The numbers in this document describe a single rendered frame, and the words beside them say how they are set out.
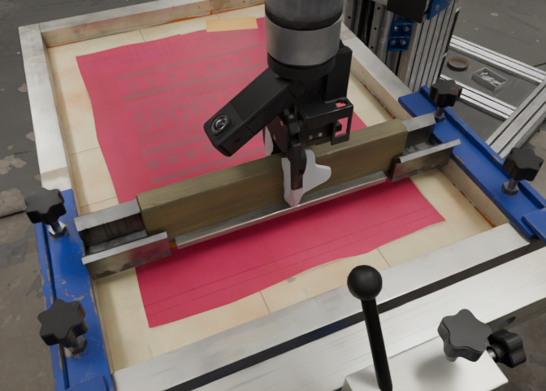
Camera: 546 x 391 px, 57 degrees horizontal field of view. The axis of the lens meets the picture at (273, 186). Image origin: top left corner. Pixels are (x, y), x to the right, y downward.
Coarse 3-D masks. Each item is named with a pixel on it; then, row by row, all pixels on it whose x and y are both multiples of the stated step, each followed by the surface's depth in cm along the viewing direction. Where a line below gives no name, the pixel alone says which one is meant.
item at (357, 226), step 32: (224, 32) 102; (256, 32) 102; (352, 128) 82; (384, 192) 73; (416, 192) 73; (288, 224) 68; (320, 224) 68; (352, 224) 68; (384, 224) 68; (416, 224) 68; (320, 256) 65; (352, 256) 65
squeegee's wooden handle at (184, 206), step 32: (384, 128) 66; (256, 160) 62; (320, 160) 63; (352, 160) 66; (384, 160) 68; (160, 192) 58; (192, 192) 58; (224, 192) 60; (256, 192) 62; (160, 224) 59; (192, 224) 62
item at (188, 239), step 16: (368, 176) 69; (384, 176) 69; (320, 192) 67; (336, 192) 67; (352, 192) 68; (272, 208) 65; (288, 208) 65; (224, 224) 63; (240, 224) 63; (176, 240) 62; (192, 240) 62
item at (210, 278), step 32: (96, 64) 94; (128, 64) 94; (160, 64) 94; (96, 96) 88; (96, 128) 82; (128, 128) 82; (128, 160) 77; (128, 192) 73; (256, 224) 68; (192, 256) 65; (224, 256) 65; (256, 256) 65; (288, 256) 65; (160, 288) 62; (192, 288) 62; (224, 288) 62; (256, 288) 62; (160, 320) 59
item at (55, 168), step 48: (192, 0) 104; (240, 0) 107; (48, 96) 82; (384, 96) 84; (48, 144) 74; (480, 192) 68; (480, 240) 62; (528, 240) 62; (96, 288) 61; (336, 288) 58; (384, 288) 58; (432, 288) 59; (240, 336) 54; (288, 336) 54; (144, 384) 50; (192, 384) 52
